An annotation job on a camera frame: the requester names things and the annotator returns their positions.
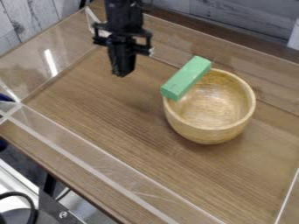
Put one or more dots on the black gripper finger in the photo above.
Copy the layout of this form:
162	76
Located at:
129	60
114	50

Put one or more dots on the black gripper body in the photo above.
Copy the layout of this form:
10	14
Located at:
124	31

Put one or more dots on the green rectangular block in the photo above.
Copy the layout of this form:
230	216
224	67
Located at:
176	88

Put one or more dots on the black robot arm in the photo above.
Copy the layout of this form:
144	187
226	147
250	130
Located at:
112	4

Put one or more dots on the light wooden bowl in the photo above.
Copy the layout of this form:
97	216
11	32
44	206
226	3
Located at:
216	110

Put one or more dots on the black metal table leg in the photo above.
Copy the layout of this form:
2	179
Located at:
50	185

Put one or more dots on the clear acrylic corner bracket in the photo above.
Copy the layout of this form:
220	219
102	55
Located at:
93	19

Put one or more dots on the clear acrylic front wall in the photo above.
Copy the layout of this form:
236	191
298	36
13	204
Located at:
116	187

